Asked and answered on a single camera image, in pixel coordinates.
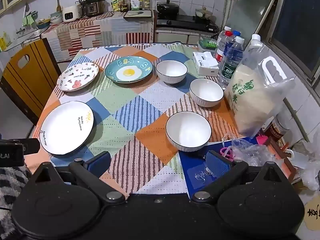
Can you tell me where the black gas stove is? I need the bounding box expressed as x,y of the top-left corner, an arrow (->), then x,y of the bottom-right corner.
156,15 -> 219,33

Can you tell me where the grey fuzzy clothing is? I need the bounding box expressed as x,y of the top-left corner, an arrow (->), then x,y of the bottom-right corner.
0,165 -> 33,240

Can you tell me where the clear plastic bag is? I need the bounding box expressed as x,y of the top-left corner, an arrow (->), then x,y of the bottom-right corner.
231,135 -> 275,167

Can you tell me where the white plate with sun print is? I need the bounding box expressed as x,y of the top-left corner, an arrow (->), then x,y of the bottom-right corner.
39,101 -> 95,155

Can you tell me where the blue cap water bottle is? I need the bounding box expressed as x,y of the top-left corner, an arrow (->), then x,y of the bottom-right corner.
225,31 -> 241,55

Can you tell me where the green plastic basket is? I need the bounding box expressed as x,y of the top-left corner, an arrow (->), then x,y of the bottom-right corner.
199,34 -> 218,50

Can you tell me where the round paper tag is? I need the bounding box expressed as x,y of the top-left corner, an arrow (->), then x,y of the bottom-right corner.
304,195 -> 320,230

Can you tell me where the pink plastic ring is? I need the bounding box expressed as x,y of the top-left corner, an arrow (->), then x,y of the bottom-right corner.
220,147 -> 235,162

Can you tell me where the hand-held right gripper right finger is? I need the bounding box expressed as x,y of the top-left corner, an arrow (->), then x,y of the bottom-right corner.
191,150 -> 285,204

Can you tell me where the checkered tablecloth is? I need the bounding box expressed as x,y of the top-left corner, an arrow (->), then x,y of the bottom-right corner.
25,42 -> 250,195

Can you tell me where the small white pot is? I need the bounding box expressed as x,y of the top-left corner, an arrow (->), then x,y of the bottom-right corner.
195,7 -> 213,19

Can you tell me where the cutting board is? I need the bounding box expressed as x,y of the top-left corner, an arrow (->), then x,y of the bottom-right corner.
124,10 -> 152,18

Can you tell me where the dark pressure cooker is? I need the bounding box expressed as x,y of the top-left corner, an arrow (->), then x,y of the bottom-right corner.
84,0 -> 105,18

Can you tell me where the black wok with lid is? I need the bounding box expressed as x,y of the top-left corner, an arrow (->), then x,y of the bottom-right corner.
156,0 -> 180,14

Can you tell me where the stack of small bowls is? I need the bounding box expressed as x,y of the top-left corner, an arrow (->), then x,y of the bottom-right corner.
49,11 -> 63,24

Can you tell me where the brown jar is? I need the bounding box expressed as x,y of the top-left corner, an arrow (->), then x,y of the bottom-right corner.
262,116 -> 290,143

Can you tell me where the red cap water bottle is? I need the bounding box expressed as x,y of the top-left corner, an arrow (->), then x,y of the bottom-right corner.
214,31 -> 233,63

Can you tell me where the grey metal panel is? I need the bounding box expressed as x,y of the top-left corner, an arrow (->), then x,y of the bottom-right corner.
225,0 -> 283,55

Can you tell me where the white tissue pack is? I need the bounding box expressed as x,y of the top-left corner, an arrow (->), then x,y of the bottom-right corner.
192,51 -> 220,76

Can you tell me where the green cloth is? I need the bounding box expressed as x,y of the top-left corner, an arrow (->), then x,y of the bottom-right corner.
22,14 -> 35,27

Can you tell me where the green label water bottle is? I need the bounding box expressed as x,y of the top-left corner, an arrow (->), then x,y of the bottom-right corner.
217,36 -> 245,87

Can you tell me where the white plastic bag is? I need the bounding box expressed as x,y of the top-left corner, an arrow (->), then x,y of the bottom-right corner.
290,140 -> 320,190

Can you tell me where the striped counter cloth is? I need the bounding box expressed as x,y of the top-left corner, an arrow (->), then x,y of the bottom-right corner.
41,11 -> 155,63

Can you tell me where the window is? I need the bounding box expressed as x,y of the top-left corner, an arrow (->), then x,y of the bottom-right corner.
270,0 -> 320,80

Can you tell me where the wooden chair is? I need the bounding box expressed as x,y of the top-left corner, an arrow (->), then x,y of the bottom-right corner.
0,38 -> 62,125

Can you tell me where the white plate with bunny print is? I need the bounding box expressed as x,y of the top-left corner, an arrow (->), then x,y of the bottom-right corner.
57,62 -> 99,92

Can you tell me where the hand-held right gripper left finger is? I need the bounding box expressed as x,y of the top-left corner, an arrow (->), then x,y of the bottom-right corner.
30,151 -> 125,204

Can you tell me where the clear bag of rice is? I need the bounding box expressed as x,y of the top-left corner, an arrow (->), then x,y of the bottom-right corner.
224,34 -> 295,138

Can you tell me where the white bowl with dark rim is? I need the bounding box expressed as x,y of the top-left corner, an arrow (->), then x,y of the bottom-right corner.
156,60 -> 188,85
165,111 -> 212,152
189,78 -> 224,108

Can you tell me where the blue plastic sheet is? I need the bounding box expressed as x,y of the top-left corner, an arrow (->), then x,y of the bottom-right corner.
178,142 -> 250,198

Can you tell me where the blue plate with egg print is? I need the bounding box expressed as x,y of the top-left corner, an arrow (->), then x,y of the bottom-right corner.
104,56 -> 153,84

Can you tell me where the blue bowl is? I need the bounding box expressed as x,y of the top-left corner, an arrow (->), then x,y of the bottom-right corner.
36,19 -> 52,30

